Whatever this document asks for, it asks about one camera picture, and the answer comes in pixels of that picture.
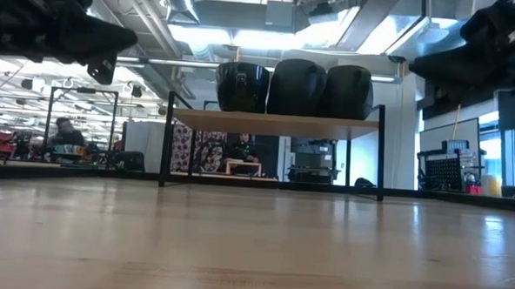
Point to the black ceiling spotlight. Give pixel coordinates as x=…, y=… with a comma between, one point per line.
x=27, y=84
x=136, y=91

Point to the person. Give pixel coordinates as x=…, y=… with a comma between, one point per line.
x=66, y=132
x=242, y=150

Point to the black aluminium table frame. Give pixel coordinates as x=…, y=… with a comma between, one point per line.
x=238, y=183

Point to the yellow container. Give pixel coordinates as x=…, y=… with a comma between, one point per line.
x=492, y=186

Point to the orange mug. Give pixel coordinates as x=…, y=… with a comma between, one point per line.
x=297, y=89

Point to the small white shelf riser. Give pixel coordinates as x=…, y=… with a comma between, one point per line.
x=243, y=163

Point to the black bag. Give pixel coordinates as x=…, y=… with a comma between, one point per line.
x=132, y=161

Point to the black metal workstation frame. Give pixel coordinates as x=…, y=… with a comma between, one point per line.
x=84, y=90

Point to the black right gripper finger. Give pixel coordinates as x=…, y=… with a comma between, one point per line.
x=461, y=66

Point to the white partition panel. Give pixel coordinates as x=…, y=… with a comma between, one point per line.
x=146, y=142

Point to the glossy all-black mug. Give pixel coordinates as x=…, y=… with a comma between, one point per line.
x=231, y=91

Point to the black mug green interior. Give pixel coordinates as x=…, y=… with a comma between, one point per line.
x=351, y=94

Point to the patterned fabric panel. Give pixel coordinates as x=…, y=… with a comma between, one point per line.
x=181, y=145

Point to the grey junction box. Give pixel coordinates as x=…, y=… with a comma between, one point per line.
x=280, y=17

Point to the wooden shelf riser black frame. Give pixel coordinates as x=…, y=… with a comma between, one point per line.
x=276, y=124

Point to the silver rectangular duct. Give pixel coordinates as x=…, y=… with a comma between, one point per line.
x=403, y=42

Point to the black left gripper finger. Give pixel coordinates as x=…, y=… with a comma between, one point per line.
x=97, y=35
x=103, y=68

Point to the dark equipment cart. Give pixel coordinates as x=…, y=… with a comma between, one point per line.
x=313, y=158

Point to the fluorescent ceiling light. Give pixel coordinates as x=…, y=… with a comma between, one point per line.
x=178, y=63
x=384, y=79

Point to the small red object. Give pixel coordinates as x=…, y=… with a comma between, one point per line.
x=473, y=190

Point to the small black round object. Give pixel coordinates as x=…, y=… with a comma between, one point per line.
x=364, y=182

